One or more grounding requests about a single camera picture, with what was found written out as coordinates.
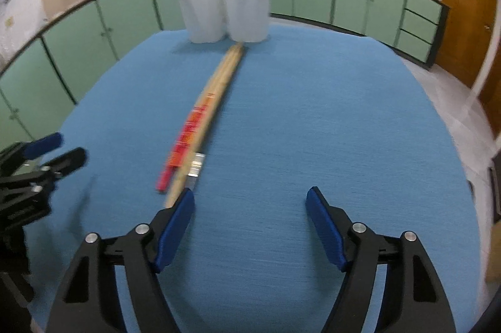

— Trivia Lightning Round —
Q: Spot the wooden door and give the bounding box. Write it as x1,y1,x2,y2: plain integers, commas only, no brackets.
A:
472,0,501,127
434,0,498,89

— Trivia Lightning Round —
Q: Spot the blue table mat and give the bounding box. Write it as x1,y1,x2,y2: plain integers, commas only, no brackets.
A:
23,23,482,333

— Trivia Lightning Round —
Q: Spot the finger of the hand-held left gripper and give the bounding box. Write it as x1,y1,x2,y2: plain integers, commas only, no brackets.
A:
39,147,89,181
0,133,63,177

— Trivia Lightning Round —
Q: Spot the bundle of chopsticks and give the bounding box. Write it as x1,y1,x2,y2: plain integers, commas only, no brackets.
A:
156,44,246,209

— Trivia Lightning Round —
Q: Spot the brown cardboard piece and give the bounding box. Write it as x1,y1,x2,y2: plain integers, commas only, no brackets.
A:
485,219,501,284

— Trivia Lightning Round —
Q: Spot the black speaker cabinet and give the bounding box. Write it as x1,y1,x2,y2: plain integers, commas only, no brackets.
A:
487,157,501,221

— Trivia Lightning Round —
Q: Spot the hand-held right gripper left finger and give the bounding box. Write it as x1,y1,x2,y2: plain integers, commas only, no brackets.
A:
45,187,195,333

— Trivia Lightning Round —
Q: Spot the white double utensil holder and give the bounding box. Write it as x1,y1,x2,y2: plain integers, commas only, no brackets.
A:
173,0,272,44

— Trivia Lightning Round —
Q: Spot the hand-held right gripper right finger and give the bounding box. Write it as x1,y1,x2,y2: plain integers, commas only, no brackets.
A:
306,186,457,333

